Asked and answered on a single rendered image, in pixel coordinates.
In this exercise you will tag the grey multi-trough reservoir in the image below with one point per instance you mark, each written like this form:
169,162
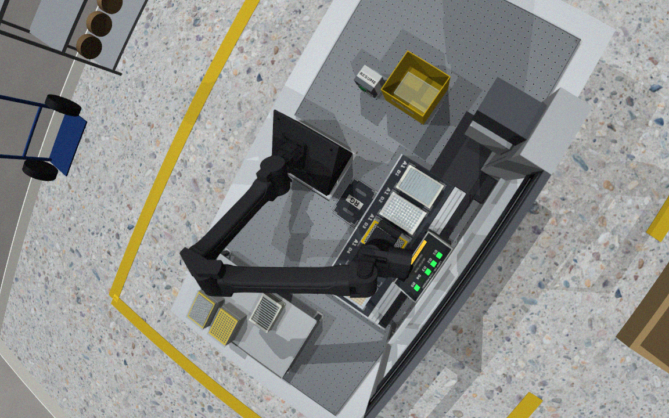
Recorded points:
419,186

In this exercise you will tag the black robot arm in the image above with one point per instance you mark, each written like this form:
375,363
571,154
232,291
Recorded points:
357,280

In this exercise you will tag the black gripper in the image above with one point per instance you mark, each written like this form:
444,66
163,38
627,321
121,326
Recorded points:
378,234

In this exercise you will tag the black rectangular nest with label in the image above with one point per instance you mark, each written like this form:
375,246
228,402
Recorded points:
354,201

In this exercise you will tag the yellow waste bin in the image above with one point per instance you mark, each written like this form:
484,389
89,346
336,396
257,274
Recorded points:
425,71

